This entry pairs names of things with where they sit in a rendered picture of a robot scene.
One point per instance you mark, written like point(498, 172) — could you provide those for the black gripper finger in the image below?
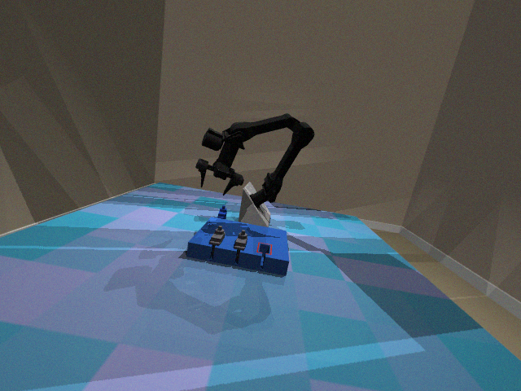
point(202, 176)
point(230, 185)

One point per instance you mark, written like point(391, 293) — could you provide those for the blue flat rectangular deck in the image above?
point(241, 244)

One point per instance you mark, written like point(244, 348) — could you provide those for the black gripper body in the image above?
point(203, 165)

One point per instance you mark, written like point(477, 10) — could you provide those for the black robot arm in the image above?
point(240, 132)

